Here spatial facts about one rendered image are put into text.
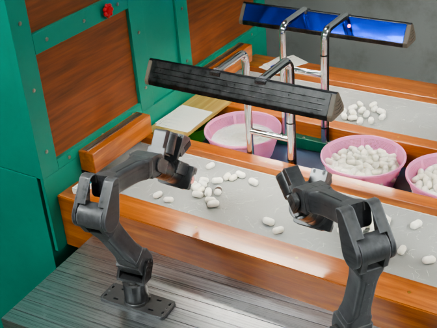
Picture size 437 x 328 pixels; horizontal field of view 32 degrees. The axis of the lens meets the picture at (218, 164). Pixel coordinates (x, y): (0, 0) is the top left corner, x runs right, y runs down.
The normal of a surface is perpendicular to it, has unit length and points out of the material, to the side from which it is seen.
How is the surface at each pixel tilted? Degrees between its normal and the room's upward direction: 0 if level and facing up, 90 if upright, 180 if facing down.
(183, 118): 0
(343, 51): 90
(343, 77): 0
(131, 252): 87
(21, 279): 90
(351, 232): 47
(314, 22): 58
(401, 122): 0
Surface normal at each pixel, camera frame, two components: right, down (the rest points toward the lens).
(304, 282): -0.53, 0.46
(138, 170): 0.88, 0.11
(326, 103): -0.48, -0.07
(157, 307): -0.07, -0.86
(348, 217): 0.22, -0.27
